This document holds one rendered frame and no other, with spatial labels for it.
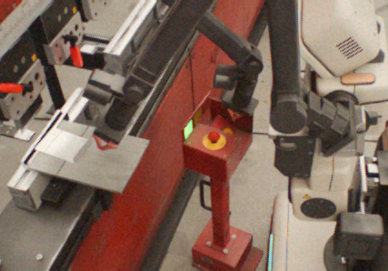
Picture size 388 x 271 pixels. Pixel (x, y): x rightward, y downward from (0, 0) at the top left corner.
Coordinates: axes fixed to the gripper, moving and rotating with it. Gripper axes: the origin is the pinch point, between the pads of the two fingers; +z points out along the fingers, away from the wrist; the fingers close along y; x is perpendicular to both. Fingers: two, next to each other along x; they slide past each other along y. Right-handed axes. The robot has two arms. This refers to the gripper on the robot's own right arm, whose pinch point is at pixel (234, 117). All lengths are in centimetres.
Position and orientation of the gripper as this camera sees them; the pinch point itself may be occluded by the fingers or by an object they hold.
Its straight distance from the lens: 176.9
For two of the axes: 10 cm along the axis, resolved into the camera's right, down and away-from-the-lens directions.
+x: -4.7, 6.8, -5.6
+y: -8.7, -4.7, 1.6
